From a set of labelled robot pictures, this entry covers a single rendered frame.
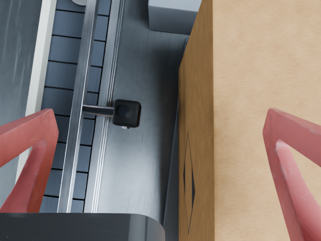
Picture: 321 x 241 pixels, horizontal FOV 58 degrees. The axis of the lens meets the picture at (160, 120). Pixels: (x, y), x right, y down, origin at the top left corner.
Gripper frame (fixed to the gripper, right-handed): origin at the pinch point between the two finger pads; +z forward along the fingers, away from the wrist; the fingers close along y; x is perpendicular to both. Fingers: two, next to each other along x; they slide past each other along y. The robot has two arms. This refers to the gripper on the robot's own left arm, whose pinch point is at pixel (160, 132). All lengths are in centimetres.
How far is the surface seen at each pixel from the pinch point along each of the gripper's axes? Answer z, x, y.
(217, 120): 4.8, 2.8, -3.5
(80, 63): 21.6, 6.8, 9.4
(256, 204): 1.5, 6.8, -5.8
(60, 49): 30.6, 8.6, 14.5
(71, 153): 15.0, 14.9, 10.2
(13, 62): 33.8, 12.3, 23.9
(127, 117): 16.7, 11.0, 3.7
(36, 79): 24.6, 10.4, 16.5
